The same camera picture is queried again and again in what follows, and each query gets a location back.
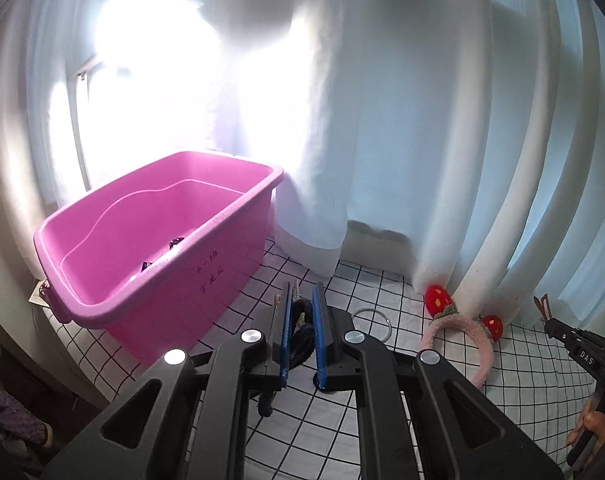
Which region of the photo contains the white black-grid tablecloth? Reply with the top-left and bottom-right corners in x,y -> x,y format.
47,240 -> 603,480

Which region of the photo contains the silver bangle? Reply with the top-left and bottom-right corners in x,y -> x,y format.
352,308 -> 394,343

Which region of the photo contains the black bow hair tie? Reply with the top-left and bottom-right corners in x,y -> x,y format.
257,300 -> 315,418

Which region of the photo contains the window frame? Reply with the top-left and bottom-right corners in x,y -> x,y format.
67,55 -> 108,196

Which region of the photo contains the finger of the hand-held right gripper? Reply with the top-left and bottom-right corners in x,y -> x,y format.
542,319 -> 580,350

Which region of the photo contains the black printed lanyard keychain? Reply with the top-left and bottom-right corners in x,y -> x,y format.
140,236 -> 184,272

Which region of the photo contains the pink fluffy strawberry headband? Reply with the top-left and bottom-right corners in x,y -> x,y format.
417,284 -> 505,388

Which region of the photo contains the person's right hand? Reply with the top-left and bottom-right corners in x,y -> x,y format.
567,400 -> 605,448

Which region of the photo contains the paper tag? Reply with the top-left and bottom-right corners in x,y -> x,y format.
27,280 -> 50,307

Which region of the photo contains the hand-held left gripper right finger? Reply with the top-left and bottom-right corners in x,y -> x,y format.
309,282 -> 565,480

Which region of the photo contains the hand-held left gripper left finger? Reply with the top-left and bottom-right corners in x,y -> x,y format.
41,282 -> 293,480

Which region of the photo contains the pink plastic bin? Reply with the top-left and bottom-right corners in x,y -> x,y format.
34,150 -> 284,367

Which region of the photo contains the white curtain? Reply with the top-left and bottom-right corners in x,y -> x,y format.
0,0 -> 605,341

